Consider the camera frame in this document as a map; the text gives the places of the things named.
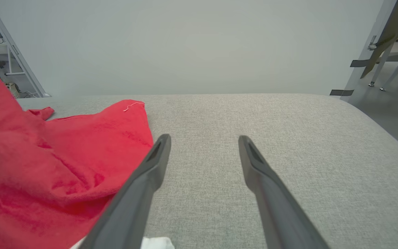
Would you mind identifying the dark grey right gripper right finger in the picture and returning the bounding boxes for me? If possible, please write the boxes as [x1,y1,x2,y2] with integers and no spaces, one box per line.
[238,135,329,249]

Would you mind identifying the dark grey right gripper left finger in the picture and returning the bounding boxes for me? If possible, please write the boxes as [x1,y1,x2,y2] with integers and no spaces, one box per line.
[80,134,172,249]

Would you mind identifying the red and white jersey garment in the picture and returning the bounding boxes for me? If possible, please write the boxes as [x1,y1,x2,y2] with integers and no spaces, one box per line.
[0,66,175,249]

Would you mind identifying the grey chair legs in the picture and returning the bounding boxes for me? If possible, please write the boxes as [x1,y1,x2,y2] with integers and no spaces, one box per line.
[368,38,398,94]

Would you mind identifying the brown cardboard sheet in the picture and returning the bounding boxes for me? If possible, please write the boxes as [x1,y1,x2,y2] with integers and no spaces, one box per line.
[360,0,398,79]

